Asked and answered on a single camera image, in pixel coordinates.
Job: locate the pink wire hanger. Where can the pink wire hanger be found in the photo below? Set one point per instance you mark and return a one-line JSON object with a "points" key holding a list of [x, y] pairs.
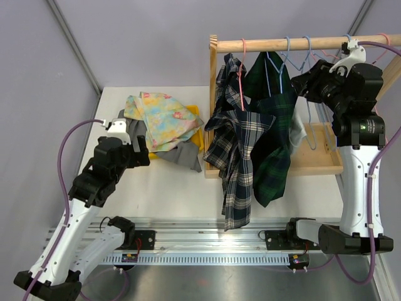
{"points": [[239, 74], [339, 56]]}

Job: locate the grey pleated skirt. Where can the grey pleated skirt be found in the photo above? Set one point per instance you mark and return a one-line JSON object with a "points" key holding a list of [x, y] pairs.
{"points": [[184, 154]]}

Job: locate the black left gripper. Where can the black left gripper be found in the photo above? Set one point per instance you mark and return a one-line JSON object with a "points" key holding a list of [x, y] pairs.
{"points": [[138, 158]]}

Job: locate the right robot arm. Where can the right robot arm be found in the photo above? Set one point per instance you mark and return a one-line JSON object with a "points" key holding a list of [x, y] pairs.
{"points": [[351, 94]]}

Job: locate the pastel floral garment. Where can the pastel floral garment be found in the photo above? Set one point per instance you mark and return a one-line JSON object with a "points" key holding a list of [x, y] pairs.
{"points": [[166, 120]]}

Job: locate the aluminium mounting rail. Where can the aluminium mounting rail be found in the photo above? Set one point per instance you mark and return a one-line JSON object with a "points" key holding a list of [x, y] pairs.
{"points": [[180, 221]]}

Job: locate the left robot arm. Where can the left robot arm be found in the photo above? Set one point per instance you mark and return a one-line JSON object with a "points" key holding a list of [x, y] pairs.
{"points": [[61, 270]]}

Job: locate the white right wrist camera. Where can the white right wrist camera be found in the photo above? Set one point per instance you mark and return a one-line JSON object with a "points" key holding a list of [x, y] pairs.
{"points": [[351, 54]]}

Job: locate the wooden clothes rack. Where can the wooden clothes rack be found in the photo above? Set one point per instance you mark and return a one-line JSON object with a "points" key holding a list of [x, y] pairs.
{"points": [[305, 162]]}

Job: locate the navy white plaid skirt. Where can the navy white plaid skirt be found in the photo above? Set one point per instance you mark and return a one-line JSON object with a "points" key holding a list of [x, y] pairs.
{"points": [[235, 134]]}

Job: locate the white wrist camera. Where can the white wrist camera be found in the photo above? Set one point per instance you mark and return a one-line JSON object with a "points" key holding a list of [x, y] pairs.
{"points": [[119, 129], [351, 54]]}

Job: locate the dark green plaid skirt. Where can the dark green plaid skirt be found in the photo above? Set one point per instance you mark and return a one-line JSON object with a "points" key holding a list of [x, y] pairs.
{"points": [[270, 156]]}

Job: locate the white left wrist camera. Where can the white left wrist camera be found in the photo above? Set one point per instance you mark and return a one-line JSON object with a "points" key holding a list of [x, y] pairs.
{"points": [[119, 129]]}

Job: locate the white grey garment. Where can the white grey garment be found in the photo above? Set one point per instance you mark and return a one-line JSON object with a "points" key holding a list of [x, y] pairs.
{"points": [[297, 133]]}

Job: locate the yellow plastic tray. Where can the yellow plastic tray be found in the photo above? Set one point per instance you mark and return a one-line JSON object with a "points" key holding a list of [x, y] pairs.
{"points": [[197, 138]]}

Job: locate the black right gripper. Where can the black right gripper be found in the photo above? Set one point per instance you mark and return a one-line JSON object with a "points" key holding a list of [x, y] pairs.
{"points": [[312, 80]]}

